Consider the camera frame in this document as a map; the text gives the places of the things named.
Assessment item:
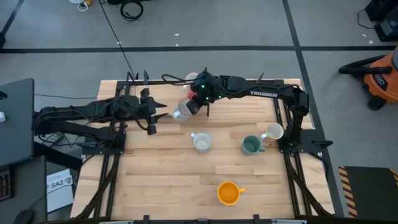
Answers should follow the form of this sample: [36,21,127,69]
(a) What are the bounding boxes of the orange ceramic mug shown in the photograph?
[216,181,247,207]

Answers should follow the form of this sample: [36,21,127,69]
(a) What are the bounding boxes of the black vacuum hose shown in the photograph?
[338,55,394,75]

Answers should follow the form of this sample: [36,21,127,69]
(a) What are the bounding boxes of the green faceted mug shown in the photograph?
[241,134,267,156]

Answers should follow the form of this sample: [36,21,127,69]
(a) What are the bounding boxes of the pink faceted mug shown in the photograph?
[185,72,200,100]

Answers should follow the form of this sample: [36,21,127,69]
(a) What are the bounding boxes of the black aluminium table frame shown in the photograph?
[73,70,335,224]

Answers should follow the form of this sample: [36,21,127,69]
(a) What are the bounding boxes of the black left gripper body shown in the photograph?
[119,88,159,136]

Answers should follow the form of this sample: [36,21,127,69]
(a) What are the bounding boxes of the long black floor cable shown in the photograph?
[98,0,137,79]

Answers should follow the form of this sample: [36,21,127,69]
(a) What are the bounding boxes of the black equipment case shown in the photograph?
[365,0,398,43]

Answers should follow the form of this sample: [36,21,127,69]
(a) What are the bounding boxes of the black mat hazard stripes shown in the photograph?
[338,165,398,218]

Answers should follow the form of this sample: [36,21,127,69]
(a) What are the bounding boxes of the black power strip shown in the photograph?
[39,132,65,146]

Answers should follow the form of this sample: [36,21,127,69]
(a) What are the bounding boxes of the orange shop vacuum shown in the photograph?
[363,46,398,110]

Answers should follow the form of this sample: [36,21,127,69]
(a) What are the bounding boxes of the dark grey cabinet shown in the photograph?
[0,155,48,224]

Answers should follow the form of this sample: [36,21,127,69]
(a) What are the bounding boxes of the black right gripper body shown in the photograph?
[190,71,225,106]

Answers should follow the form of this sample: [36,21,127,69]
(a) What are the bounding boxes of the white mug diamond ikat pattern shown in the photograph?
[259,122,285,144]

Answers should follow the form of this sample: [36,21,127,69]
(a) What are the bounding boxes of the red black keypad panel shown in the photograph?
[0,167,15,203]

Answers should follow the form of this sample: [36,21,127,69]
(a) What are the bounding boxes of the black coiled cable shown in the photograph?
[120,0,144,22]

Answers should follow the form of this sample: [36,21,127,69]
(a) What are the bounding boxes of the clear plastic bottle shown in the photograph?
[172,98,195,123]

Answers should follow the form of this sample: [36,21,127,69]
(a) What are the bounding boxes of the white mug blue tile pattern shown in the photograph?
[190,132,212,154]

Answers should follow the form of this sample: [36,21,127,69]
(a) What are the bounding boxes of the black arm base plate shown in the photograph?
[277,128,333,156]
[81,130,127,156]

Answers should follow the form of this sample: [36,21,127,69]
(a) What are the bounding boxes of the white paper sheet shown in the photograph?
[46,169,75,214]

